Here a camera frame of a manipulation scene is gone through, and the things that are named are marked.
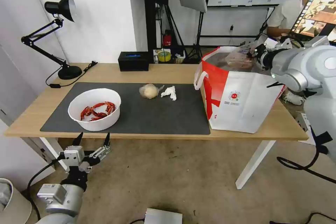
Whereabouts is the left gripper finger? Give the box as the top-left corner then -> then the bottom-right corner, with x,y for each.
84,132 -> 112,167
57,131 -> 84,161

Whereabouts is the red and white takeout bag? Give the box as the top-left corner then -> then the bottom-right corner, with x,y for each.
194,46 -> 287,134

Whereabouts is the clear plastic bag of trash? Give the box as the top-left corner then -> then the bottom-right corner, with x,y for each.
215,47 -> 259,71

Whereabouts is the bun in clear plastic bag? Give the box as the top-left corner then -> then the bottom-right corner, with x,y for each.
138,83 -> 165,100

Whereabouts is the white round bowl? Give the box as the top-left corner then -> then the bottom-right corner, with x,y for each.
68,89 -> 122,132

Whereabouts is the red crayfish shell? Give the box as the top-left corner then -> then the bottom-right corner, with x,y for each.
88,111 -> 109,122
80,106 -> 93,121
92,101 -> 117,113

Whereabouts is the person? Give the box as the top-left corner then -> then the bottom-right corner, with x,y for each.
266,0 -> 329,37

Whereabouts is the dark grey desk mat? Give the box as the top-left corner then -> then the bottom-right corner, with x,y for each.
40,82 -> 211,135

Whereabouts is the black tripod stand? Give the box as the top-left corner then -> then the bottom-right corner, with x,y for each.
183,10 -> 208,60

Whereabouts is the white shoe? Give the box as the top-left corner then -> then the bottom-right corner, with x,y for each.
282,87 -> 306,105

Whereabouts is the black desk lamp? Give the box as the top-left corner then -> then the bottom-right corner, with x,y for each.
21,0 -> 83,80

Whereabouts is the beige round bin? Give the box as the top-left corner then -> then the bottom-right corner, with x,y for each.
0,178 -> 33,224

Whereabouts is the computer monitor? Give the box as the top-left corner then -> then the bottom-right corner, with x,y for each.
288,0 -> 336,42

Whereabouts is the wooden table with white legs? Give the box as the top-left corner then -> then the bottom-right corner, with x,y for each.
4,62 -> 309,190

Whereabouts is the crumpled white tissue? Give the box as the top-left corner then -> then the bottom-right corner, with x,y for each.
160,85 -> 178,102

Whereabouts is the black tissue box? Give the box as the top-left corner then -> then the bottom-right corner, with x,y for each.
118,51 -> 149,72

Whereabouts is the yellow green tape roll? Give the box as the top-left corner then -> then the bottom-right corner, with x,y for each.
157,50 -> 172,64

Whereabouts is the silver metal box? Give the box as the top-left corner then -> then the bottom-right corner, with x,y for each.
145,208 -> 183,224

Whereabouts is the black metal rack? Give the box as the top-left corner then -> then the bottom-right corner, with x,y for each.
143,0 -> 170,50

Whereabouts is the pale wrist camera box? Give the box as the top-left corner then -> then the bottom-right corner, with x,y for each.
64,146 -> 85,167
263,37 -> 278,50

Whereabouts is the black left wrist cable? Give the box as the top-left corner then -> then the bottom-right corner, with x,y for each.
26,159 -> 66,222

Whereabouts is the black lamp cable with switch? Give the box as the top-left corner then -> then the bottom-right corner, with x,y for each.
45,61 -> 98,88

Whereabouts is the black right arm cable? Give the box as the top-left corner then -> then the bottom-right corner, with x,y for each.
276,127 -> 336,183

